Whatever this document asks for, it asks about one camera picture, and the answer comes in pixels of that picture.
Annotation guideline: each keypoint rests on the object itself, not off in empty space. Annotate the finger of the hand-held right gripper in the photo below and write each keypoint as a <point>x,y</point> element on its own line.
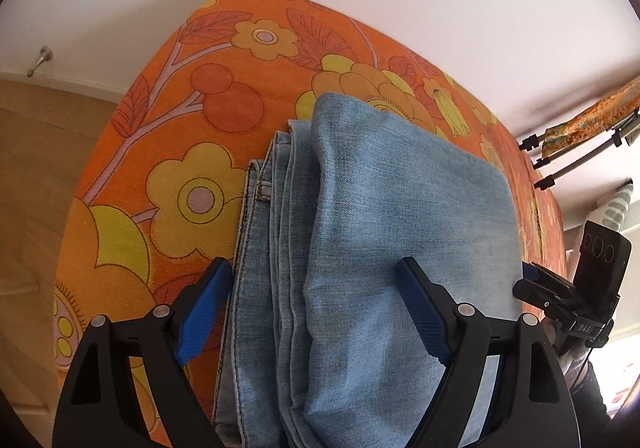
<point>535,298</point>
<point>530,273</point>

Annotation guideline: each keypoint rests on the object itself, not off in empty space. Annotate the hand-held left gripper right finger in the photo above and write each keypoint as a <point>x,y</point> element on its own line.
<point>425,318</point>

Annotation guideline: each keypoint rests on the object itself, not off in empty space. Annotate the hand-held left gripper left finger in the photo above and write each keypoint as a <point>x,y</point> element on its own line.
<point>202,318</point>

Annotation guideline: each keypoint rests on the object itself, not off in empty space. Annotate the light blue denim pants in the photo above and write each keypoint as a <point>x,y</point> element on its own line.
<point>375,203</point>

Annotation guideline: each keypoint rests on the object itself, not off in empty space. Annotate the green white striped cushion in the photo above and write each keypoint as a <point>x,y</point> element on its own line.
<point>617,210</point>

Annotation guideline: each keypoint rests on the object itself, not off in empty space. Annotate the grey metal tripod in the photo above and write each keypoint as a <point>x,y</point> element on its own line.
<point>575,167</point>

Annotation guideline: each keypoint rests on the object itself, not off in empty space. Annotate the orange patterned scarf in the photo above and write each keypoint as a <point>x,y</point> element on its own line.
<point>605,110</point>

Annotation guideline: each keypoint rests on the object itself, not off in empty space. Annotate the orange floral tablecloth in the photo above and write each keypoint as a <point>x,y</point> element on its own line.
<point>210,93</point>

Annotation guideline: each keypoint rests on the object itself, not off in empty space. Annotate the metal door stopper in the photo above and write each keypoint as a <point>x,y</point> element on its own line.
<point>42,57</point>

